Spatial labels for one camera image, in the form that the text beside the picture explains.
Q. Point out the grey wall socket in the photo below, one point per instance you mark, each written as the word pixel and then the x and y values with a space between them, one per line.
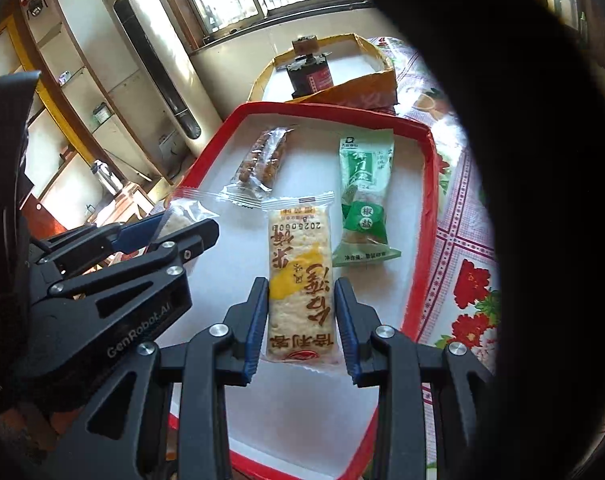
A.
pixel 168 145

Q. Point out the silver kettle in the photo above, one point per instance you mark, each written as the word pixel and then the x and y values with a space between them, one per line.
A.
pixel 107 177

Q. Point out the red rimmed white tray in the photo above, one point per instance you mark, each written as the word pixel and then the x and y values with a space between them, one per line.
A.
pixel 312 140

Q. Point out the wooden wall shelf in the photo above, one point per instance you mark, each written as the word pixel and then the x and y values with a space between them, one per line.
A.
pixel 72 25

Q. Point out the rice cracker packet yellow label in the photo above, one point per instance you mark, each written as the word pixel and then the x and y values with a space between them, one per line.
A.
pixel 300 280

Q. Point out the yellow cardboard box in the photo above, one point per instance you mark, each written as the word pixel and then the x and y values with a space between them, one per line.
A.
pixel 362 92

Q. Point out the green snack packet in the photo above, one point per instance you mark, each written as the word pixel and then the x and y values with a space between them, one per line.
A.
pixel 365 180

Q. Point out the small green box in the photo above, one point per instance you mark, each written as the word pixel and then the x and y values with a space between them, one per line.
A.
pixel 100 112

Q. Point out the clear white rice cake packet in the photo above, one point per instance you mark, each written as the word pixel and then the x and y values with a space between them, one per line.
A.
pixel 185 210

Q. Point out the floral plastic tablecloth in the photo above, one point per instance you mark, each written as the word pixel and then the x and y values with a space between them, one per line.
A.
pixel 462 240

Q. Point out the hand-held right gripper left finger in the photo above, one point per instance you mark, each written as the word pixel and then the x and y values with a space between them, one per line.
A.
pixel 252 332

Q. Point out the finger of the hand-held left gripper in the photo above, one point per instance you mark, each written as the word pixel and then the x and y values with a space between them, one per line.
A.
pixel 192 240
pixel 137 235

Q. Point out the white standing air conditioner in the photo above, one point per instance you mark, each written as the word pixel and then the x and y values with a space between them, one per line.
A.
pixel 152 60

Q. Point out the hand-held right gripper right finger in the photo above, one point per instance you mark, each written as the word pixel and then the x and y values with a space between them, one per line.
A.
pixel 346 332

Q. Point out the clear peanut brittle packet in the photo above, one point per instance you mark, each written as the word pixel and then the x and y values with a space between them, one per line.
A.
pixel 262 160

